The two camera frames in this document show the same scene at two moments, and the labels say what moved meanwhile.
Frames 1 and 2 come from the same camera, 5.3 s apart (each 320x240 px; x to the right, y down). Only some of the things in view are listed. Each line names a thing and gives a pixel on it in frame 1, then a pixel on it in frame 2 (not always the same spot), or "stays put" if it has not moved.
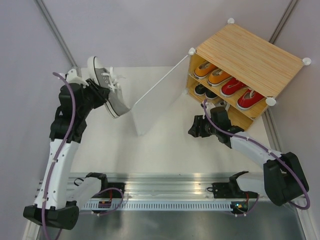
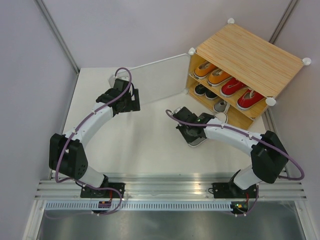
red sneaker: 232,86 stays put
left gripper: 101,94 to 133,105
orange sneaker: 203,69 stays put
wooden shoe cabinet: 243,70 stays put
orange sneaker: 217,76 stays put
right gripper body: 211,130 to 186,135
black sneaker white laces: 210,95 stays put
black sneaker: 200,89 stays put
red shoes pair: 249,98 stays put
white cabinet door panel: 149,109 to 159,81
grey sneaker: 223,104 stays put
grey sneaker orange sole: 116,103 to 221,116
